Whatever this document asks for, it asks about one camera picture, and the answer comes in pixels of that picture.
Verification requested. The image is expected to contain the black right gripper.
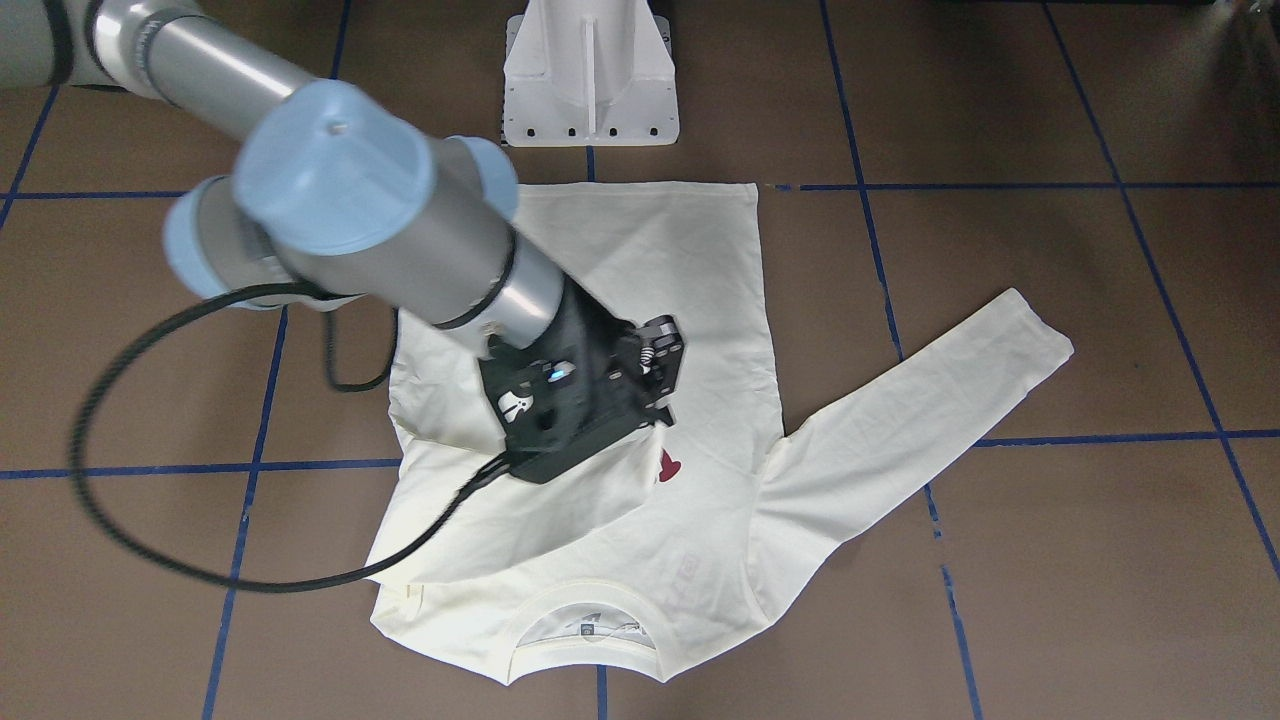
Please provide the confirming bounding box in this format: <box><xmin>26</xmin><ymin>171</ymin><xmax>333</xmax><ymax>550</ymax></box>
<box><xmin>477</xmin><ymin>283</ymin><xmax>686</xmax><ymax>484</ymax></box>

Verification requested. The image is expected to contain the cream long-sleeve cat shirt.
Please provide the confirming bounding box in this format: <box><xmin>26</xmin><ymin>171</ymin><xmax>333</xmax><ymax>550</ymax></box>
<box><xmin>370</xmin><ymin>182</ymin><xmax>1073</xmax><ymax>684</ymax></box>

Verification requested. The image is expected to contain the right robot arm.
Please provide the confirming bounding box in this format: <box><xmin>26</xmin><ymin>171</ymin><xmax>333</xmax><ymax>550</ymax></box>
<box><xmin>3</xmin><ymin>1</ymin><xmax>684</xmax><ymax>484</ymax></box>

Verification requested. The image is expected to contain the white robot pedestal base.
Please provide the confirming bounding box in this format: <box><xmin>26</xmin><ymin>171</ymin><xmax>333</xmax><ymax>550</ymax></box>
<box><xmin>500</xmin><ymin>1</ymin><xmax>681</xmax><ymax>149</ymax></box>

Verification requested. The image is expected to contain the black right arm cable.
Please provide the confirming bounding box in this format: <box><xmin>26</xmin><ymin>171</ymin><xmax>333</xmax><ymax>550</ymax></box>
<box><xmin>68</xmin><ymin>283</ymin><xmax>521</xmax><ymax>594</ymax></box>

